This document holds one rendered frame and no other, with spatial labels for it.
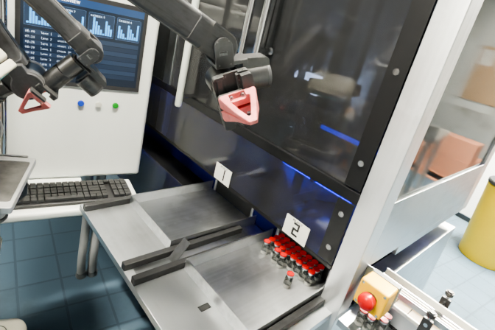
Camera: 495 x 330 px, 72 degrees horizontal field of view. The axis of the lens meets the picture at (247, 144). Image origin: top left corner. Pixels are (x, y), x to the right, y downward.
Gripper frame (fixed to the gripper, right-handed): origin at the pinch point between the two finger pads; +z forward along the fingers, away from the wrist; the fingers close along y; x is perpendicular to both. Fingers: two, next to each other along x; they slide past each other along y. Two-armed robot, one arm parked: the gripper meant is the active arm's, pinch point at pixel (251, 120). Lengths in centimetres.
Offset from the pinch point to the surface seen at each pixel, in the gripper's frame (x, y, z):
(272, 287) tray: 2, 57, -6
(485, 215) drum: -215, 231, -89
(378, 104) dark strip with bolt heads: -32.3, 13.8, -10.0
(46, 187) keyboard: 60, 41, -66
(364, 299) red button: -15, 49, 11
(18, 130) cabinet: 62, 23, -77
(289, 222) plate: -9, 48, -17
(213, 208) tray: 8, 59, -44
